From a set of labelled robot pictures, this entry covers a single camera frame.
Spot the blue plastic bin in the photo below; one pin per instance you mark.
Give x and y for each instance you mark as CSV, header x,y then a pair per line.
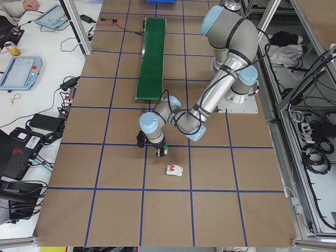
x,y
160,1

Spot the green conveyor belt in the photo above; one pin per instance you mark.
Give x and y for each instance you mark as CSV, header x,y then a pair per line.
x,y
151,65

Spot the black docking device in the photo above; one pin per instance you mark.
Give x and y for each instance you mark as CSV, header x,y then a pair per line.
x,y
18,194

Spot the yellow drink can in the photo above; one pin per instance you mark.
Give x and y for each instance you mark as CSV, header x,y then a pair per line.
x,y
12,49

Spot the black computer with red logo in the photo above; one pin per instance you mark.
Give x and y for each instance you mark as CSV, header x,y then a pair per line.
x,y
15,157

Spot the white red circuit breaker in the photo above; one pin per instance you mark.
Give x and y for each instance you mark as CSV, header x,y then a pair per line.
x,y
174,171

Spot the black power brick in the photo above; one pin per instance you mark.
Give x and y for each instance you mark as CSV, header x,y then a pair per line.
x,y
319,130

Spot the aluminium profile bar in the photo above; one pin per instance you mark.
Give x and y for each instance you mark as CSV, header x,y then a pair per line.
x,y
18,241
315,242

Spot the white square base plate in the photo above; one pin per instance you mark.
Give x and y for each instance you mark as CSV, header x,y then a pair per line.
x,y
249,107

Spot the white cloth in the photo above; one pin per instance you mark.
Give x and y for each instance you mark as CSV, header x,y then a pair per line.
x,y
287,55

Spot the white power strip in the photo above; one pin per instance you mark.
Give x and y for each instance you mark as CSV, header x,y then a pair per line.
x,y
305,130

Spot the aluminium profile post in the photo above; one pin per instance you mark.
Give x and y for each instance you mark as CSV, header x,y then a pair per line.
x,y
84,43

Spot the light blue teach pendant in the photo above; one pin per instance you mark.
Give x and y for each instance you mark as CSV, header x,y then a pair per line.
x,y
51,16
19,73

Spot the black cloth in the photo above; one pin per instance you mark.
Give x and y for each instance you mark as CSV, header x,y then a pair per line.
x,y
284,39

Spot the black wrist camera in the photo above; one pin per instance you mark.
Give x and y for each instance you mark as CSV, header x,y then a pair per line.
x,y
141,139

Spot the yellow elastic band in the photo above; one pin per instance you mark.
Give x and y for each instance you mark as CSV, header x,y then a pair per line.
x,y
16,96

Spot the green push button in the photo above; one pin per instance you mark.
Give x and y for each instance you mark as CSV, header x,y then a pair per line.
x,y
165,150

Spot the black power strip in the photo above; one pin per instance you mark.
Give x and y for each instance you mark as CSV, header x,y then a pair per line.
x,y
67,102

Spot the small black power adapter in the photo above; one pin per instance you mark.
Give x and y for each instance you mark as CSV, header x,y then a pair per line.
x,y
69,82
85,18

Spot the aluminium V-shaped frame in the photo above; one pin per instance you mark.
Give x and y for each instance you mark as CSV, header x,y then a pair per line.
x,y
287,168

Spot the bystander bare hand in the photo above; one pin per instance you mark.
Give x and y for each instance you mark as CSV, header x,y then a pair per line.
x,y
31,3

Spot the large black power adapter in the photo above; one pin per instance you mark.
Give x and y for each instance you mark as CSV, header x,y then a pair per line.
x,y
46,121

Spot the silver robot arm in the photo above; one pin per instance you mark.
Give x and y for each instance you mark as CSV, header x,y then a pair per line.
x,y
223,84
232,4

